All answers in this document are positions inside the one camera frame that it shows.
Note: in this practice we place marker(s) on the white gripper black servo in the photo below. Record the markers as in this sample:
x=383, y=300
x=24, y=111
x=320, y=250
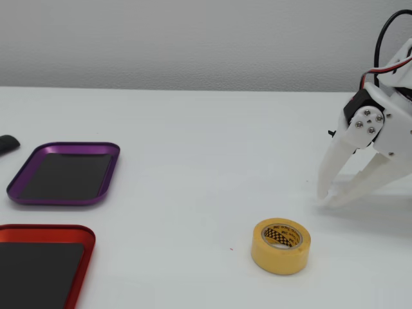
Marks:
x=396, y=129

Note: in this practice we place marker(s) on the yellow masking tape roll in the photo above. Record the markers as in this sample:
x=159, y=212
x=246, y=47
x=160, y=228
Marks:
x=280, y=254

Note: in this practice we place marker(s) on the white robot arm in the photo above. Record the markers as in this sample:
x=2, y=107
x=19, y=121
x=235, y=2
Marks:
x=400, y=61

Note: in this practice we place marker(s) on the purple metal tray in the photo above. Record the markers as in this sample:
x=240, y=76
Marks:
x=64, y=174

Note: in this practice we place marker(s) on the red metal tray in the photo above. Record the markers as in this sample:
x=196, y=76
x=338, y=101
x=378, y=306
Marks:
x=38, y=273

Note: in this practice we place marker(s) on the black rounded object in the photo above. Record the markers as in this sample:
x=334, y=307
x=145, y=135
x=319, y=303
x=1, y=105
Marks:
x=8, y=143

